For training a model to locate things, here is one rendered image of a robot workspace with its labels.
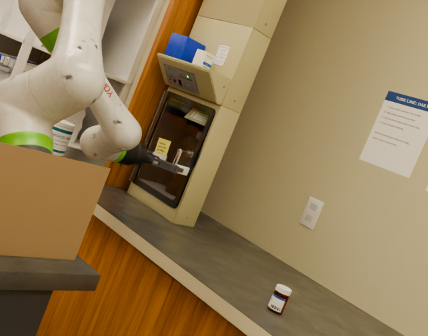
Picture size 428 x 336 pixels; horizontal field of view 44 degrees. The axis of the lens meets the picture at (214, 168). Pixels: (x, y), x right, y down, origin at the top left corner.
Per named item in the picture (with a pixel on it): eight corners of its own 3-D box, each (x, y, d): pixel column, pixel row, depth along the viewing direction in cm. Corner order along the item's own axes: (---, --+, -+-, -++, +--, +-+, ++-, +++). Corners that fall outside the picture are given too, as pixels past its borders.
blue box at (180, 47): (181, 63, 213) (190, 41, 212) (197, 68, 206) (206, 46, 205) (163, 54, 206) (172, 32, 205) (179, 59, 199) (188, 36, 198)
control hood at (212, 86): (169, 85, 217) (178, 62, 216) (221, 105, 195) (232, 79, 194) (147, 76, 208) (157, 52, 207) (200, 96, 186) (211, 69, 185)
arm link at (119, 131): (67, 43, 161) (41, 57, 153) (90, 29, 154) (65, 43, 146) (131, 143, 173) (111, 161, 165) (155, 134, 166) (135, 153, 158)
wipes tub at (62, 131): (55, 149, 250) (67, 120, 249) (69, 159, 242) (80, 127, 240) (30, 143, 241) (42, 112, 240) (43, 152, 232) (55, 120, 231)
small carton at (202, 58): (199, 68, 201) (205, 53, 201) (209, 71, 198) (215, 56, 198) (191, 63, 197) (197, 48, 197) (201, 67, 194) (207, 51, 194)
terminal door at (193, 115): (131, 181, 219) (167, 90, 216) (176, 210, 199) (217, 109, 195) (130, 181, 219) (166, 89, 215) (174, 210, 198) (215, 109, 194)
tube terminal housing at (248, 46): (170, 201, 239) (236, 39, 232) (217, 231, 217) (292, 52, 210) (126, 192, 221) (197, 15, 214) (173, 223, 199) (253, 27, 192)
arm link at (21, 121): (33, 132, 111) (25, 57, 118) (-21, 160, 116) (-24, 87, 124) (75, 151, 122) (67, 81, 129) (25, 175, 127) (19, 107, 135)
